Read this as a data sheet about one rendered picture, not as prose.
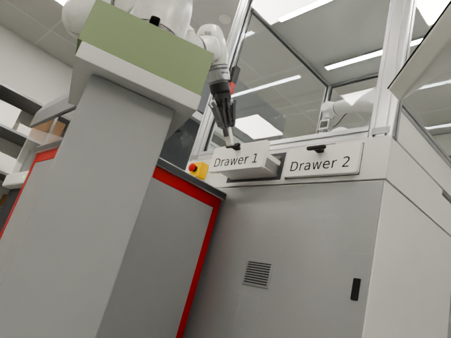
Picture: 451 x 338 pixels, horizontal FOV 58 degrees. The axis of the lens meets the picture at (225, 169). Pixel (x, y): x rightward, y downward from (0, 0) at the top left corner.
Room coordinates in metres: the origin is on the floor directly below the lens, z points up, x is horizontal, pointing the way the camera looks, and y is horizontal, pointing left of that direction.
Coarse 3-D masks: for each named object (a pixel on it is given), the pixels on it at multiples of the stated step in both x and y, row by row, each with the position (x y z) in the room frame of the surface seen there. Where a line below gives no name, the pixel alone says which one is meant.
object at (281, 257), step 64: (256, 192) 1.48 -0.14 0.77; (320, 192) 1.26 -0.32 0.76; (384, 192) 1.09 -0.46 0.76; (256, 256) 1.42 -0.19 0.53; (320, 256) 1.22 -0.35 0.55; (384, 256) 1.13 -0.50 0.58; (448, 256) 1.43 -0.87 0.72; (192, 320) 1.61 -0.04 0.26; (256, 320) 1.37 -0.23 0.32; (320, 320) 1.19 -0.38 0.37; (384, 320) 1.16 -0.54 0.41
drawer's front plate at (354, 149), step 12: (336, 144) 1.22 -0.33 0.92; (348, 144) 1.18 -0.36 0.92; (360, 144) 1.15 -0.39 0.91; (288, 156) 1.37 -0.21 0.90; (300, 156) 1.32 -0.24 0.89; (312, 156) 1.28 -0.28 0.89; (324, 156) 1.25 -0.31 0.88; (336, 156) 1.21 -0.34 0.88; (360, 156) 1.16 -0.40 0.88; (288, 168) 1.36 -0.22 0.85; (312, 168) 1.28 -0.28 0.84; (324, 168) 1.24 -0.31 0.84; (336, 168) 1.20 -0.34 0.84; (348, 168) 1.17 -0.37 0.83
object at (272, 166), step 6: (270, 156) 1.38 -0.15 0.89; (270, 162) 1.38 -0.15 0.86; (276, 162) 1.40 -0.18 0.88; (264, 168) 1.38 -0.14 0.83; (270, 168) 1.39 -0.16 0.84; (276, 168) 1.41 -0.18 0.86; (228, 174) 1.56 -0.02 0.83; (234, 174) 1.54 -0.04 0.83; (240, 174) 1.52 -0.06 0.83; (246, 174) 1.50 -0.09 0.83; (252, 174) 1.48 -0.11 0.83; (258, 174) 1.46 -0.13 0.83; (264, 174) 1.44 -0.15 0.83; (270, 174) 1.42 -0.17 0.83; (276, 174) 1.41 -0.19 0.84
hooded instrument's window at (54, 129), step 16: (32, 128) 3.36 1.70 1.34; (48, 128) 2.99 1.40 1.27; (64, 128) 2.69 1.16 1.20; (192, 128) 2.27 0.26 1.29; (32, 144) 3.17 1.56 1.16; (176, 144) 2.22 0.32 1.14; (192, 144) 2.29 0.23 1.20; (16, 160) 3.38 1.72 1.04; (32, 160) 3.02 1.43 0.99; (176, 160) 2.25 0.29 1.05
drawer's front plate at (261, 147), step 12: (252, 144) 1.39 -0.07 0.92; (264, 144) 1.34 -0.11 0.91; (216, 156) 1.54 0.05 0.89; (228, 156) 1.48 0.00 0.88; (240, 156) 1.43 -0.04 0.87; (252, 156) 1.38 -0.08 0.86; (264, 156) 1.34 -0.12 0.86; (216, 168) 1.52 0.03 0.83; (228, 168) 1.46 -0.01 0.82; (240, 168) 1.41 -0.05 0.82; (252, 168) 1.37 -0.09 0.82
